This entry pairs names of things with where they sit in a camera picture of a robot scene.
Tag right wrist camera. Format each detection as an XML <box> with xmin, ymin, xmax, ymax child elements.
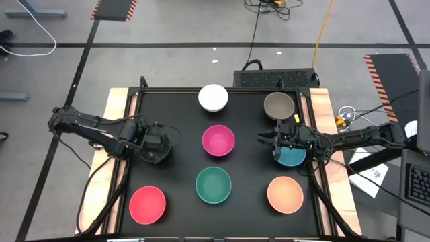
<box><xmin>280</xmin><ymin>122</ymin><xmax>298</xmax><ymax>138</ymax></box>

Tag magenta pink bowl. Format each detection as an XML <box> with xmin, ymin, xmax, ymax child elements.
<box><xmin>202</xmin><ymin>124</ymin><xmax>236</xmax><ymax>157</ymax></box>

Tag long black floor cable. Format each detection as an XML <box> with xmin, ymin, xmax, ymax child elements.
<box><xmin>245</xmin><ymin>3</ymin><xmax>265</xmax><ymax>71</ymax></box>

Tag black bowl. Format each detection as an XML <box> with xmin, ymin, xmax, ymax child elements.
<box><xmin>138</xmin><ymin>131</ymin><xmax>173</xmax><ymax>165</ymax></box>

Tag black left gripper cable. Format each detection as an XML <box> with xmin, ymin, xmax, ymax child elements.
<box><xmin>153</xmin><ymin>123</ymin><xmax>183</xmax><ymax>147</ymax></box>

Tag black hazard-striped floor mat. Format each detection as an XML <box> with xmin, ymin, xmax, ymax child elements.
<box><xmin>89</xmin><ymin>0</ymin><xmax>138</xmax><ymax>22</ymax></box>
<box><xmin>363</xmin><ymin>52</ymin><xmax>421</xmax><ymax>124</ymax></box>

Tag light aqua ribbed bowl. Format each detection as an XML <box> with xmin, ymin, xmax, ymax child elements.
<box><xmin>195</xmin><ymin>166</ymin><xmax>233</xmax><ymax>205</ymax></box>

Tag taupe beige bowl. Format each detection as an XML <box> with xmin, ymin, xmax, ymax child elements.
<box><xmin>263</xmin><ymin>91</ymin><xmax>296</xmax><ymax>121</ymax></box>

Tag grey desk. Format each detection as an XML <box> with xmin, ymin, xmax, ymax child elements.
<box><xmin>397</xmin><ymin>147</ymin><xmax>430</xmax><ymax>231</ymax></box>

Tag light wooden side board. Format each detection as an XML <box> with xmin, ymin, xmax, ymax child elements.
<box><xmin>308</xmin><ymin>87</ymin><xmax>363</xmax><ymax>236</ymax></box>
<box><xmin>75</xmin><ymin>87</ymin><xmax>132</xmax><ymax>235</ymax></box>

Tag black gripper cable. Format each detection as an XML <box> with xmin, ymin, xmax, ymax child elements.
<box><xmin>153</xmin><ymin>123</ymin><xmax>183</xmax><ymax>147</ymax></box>
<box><xmin>295</xmin><ymin>123</ymin><xmax>337</xmax><ymax>177</ymax></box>

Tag white floor cable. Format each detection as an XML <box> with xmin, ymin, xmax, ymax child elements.
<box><xmin>0</xmin><ymin>0</ymin><xmax>58</xmax><ymax>57</ymax></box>

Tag grey metal desk foot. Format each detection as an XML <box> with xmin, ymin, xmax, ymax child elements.
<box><xmin>3</xmin><ymin>0</ymin><xmax>68</xmax><ymax>19</ymax></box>
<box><xmin>0</xmin><ymin>92</ymin><xmax>30</xmax><ymax>102</ymax></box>

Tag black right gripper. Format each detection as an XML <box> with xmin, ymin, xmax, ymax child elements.
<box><xmin>257</xmin><ymin>124</ymin><xmax>316</xmax><ymax>161</ymax></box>

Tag coiled white cable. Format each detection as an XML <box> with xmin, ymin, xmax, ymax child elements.
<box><xmin>337</xmin><ymin>105</ymin><xmax>357</xmax><ymax>124</ymax></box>

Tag tangled black cable bundle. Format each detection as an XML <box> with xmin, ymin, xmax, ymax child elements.
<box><xmin>244</xmin><ymin>0</ymin><xmax>304</xmax><ymax>22</ymax></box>

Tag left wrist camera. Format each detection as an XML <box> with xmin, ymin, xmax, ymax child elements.
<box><xmin>132</xmin><ymin>122</ymin><xmax>151</xmax><ymax>142</ymax></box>

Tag yellow cable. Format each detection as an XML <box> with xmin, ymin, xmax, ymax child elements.
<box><xmin>312</xmin><ymin>0</ymin><xmax>336</xmax><ymax>70</ymax></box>

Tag dark teal bowl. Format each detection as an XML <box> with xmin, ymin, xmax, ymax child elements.
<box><xmin>197</xmin><ymin>167</ymin><xmax>231</xmax><ymax>203</ymax></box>

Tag white paper sheet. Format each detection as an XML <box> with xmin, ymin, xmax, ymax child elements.
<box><xmin>348</xmin><ymin>147</ymin><xmax>390</xmax><ymax>199</ymax></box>

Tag blue bowl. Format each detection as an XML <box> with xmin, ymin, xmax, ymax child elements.
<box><xmin>273</xmin><ymin>145</ymin><xmax>308</xmax><ymax>168</ymax></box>

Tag black keyboard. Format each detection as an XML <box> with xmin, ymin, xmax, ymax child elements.
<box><xmin>404</xmin><ymin>163</ymin><xmax>430</xmax><ymax>208</ymax></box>

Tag black arm base cable bundle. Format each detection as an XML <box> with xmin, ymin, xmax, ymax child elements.
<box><xmin>76</xmin><ymin>156</ymin><xmax>132</xmax><ymax>236</ymax></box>
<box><xmin>307</xmin><ymin>161</ymin><xmax>362</xmax><ymax>238</ymax></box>

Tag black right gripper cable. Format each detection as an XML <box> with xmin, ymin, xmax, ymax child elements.
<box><xmin>295</xmin><ymin>123</ymin><xmax>337</xmax><ymax>177</ymax></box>

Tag black perforated computer case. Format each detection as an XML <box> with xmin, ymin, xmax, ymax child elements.
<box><xmin>233</xmin><ymin>68</ymin><xmax>320</xmax><ymax>89</ymax></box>

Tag coral red bowl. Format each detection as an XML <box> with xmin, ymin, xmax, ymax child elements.
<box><xmin>128</xmin><ymin>185</ymin><xmax>167</xmax><ymax>225</ymax></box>

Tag grey monitor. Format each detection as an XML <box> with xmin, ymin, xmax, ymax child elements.
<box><xmin>417</xmin><ymin>69</ymin><xmax>430</xmax><ymax>153</ymax></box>

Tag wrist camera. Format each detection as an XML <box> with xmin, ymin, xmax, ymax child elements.
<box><xmin>280</xmin><ymin>122</ymin><xmax>298</xmax><ymax>138</ymax></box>
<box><xmin>132</xmin><ymin>122</ymin><xmax>151</xmax><ymax>142</ymax></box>

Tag white bowl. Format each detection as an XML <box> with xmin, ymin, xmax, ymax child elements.
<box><xmin>198</xmin><ymin>83</ymin><xmax>230</xmax><ymax>113</ymax></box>

